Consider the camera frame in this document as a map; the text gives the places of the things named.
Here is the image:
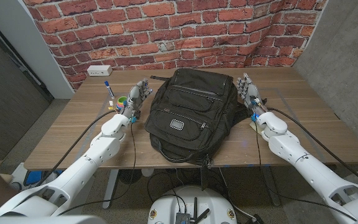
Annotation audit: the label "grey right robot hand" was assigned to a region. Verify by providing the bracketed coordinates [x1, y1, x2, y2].
[236, 72, 269, 116]

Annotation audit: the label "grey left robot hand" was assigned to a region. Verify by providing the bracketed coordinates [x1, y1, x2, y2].
[121, 77, 154, 117]

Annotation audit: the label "black backpack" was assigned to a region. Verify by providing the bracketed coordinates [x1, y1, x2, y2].
[144, 67, 254, 167]

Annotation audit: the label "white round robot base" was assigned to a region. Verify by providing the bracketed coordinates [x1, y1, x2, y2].
[147, 185, 238, 224]

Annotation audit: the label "white marker blue cap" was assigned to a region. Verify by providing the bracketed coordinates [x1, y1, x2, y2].
[104, 80, 116, 100]

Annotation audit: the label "pale yellow sponge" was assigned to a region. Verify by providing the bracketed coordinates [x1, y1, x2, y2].
[249, 121, 265, 134]

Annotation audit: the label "colourful stacked cups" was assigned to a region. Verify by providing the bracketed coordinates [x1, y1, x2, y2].
[116, 96, 129, 111]

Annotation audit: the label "white power strip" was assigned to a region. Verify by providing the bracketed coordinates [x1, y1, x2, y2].
[86, 65, 113, 77]

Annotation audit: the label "red brick print backdrop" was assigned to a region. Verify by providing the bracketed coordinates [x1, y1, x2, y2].
[23, 0, 328, 91]

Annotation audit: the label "white table leg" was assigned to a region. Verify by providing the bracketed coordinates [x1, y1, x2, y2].
[102, 169, 119, 210]

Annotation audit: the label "dark grey table leg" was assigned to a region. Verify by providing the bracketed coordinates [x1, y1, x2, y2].
[261, 166, 281, 207]

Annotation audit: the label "blue floor object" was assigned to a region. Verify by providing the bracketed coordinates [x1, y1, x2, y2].
[23, 170, 63, 187]

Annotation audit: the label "small grey electronics box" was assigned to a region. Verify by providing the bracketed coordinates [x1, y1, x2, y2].
[175, 212, 190, 224]

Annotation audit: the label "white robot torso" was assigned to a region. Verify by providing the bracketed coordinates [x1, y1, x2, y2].
[0, 214, 107, 224]

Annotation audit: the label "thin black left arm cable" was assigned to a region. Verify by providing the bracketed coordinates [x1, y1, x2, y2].
[57, 122, 137, 216]

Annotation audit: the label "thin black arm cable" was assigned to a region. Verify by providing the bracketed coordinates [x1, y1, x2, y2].
[57, 122, 137, 216]
[254, 120, 358, 222]

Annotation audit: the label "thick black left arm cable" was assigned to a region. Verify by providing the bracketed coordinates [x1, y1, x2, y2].
[37, 110, 118, 187]

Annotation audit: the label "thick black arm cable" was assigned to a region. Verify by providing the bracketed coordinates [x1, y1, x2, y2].
[37, 110, 118, 187]
[266, 106, 358, 190]

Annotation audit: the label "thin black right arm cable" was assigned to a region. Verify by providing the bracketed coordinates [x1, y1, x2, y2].
[254, 120, 358, 222]

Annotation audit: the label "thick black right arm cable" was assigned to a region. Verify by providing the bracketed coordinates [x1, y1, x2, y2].
[266, 106, 358, 190]

